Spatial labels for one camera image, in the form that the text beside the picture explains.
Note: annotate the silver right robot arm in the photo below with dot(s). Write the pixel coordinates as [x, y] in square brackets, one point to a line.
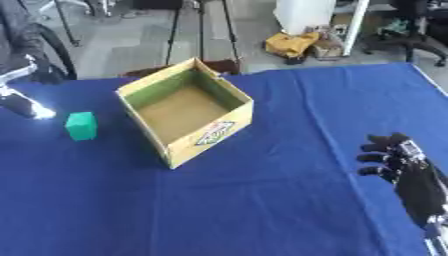
[436, 237]

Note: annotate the yellow bag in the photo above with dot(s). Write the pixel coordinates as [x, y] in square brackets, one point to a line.
[290, 44]

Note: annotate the white pole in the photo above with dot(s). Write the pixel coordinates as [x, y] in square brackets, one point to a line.
[356, 28]

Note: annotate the small brown cardboard box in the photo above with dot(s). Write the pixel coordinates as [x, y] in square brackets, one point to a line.
[328, 46]

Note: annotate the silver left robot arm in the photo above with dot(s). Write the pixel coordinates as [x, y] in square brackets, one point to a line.
[16, 74]

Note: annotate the black office chair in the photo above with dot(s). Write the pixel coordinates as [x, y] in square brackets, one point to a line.
[417, 36]

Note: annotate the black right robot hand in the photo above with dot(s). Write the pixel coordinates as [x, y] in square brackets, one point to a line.
[417, 186]

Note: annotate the tan cardboard box green inside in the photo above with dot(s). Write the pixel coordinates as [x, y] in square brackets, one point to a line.
[186, 111]

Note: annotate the white panel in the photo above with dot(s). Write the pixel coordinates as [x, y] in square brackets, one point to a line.
[303, 15]

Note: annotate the green block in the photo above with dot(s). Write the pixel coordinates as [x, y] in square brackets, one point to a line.
[81, 126]

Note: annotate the black tripod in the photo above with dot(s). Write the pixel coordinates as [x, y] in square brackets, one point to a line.
[201, 30]

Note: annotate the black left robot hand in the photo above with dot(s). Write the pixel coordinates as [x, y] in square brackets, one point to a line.
[22, 107]

